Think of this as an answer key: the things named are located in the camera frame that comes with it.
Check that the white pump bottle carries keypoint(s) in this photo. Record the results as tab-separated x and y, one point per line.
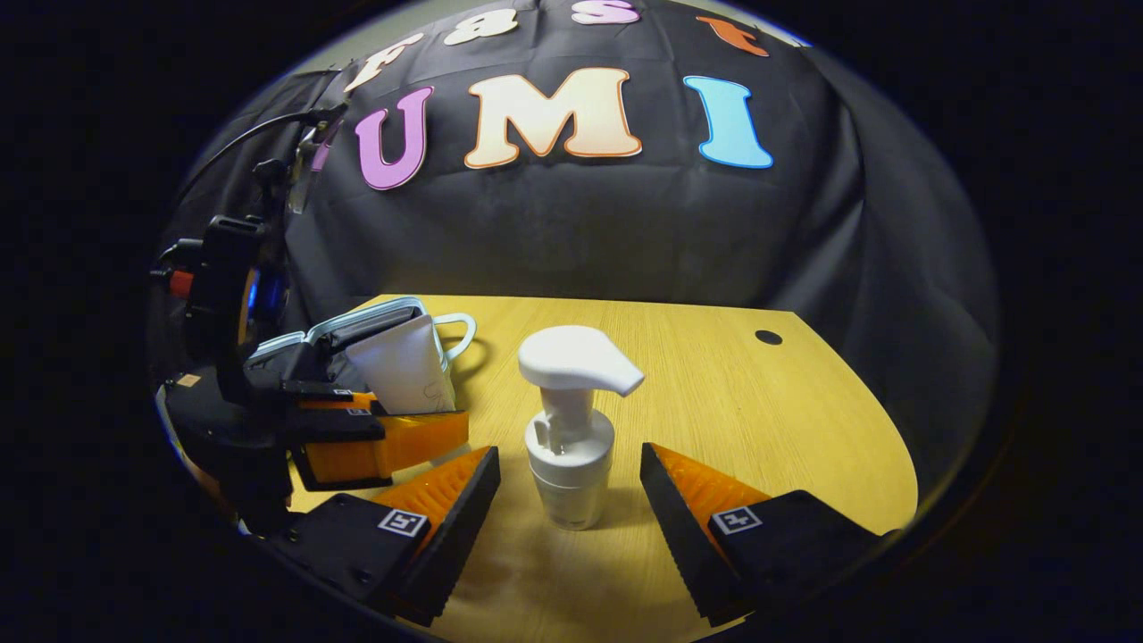
571	446

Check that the small light blue suitcase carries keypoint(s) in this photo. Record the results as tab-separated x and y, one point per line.
384	326

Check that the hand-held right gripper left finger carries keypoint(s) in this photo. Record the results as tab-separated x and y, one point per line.
455	536

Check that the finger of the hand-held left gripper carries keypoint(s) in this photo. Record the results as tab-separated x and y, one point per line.
304	384
339	427

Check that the black backdrop cloth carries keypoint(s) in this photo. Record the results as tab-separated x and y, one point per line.
625	232

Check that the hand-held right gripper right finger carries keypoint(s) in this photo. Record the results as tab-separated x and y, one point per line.
683	545

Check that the white skin care tube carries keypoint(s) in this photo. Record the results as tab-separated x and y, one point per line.
402	366

